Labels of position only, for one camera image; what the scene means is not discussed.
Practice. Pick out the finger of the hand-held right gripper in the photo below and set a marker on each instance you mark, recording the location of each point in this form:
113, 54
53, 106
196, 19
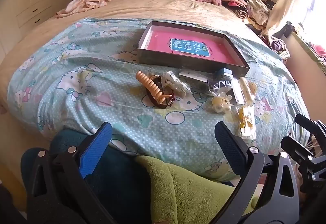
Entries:
295, 145
309, 124

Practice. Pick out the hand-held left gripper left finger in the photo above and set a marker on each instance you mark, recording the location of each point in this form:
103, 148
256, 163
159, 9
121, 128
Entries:
95, 150

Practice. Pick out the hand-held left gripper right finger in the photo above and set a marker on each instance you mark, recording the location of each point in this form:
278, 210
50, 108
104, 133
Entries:
229, 149

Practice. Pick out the yellow trinket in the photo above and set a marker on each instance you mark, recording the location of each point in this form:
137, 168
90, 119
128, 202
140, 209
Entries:
245, 117

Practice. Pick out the cream flower hair clip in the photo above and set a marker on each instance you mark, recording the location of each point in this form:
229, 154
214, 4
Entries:
222, 103

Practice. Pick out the cream claw clip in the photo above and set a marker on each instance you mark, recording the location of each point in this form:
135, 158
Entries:
245, 88

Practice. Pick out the small blue box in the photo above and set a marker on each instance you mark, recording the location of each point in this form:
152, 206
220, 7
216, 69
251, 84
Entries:
223, 74

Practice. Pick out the earring card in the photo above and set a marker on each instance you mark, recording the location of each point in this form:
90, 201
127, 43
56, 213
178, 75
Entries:
196, 77

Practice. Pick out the white packet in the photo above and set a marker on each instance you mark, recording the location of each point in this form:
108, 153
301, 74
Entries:
175, 84

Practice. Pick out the grey shallow cardboard box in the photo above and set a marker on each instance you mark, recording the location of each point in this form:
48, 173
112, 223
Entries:
150, 56

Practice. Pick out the teal fleece cloth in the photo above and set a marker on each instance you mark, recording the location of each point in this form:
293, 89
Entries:
122, 183

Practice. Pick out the green fleece blanket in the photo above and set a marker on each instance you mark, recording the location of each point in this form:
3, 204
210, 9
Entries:
183, 188

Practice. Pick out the crumpled clear plastic bag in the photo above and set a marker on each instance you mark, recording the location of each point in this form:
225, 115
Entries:
219, 86

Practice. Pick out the green edged sill cloth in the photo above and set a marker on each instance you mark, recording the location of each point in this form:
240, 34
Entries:
313, 51

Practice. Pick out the cartoon cat printed blanket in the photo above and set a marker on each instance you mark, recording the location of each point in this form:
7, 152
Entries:
89, 74

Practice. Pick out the purple clothes heap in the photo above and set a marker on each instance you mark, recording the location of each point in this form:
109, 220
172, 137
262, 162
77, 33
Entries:
276, 44

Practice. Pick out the black stand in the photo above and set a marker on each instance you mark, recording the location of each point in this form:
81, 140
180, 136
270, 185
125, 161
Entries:
286, 29

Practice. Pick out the pink book with blue label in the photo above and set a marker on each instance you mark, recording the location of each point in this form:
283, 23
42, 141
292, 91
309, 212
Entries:
158, 41

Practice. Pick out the pile of mixed clothes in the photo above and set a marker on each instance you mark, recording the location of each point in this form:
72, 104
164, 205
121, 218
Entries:
244, 5

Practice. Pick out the pale pink garment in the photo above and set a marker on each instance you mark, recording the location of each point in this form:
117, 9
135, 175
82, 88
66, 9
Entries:
86, 4

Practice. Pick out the beige bedspread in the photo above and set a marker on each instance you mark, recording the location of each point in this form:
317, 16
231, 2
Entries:
152, 7

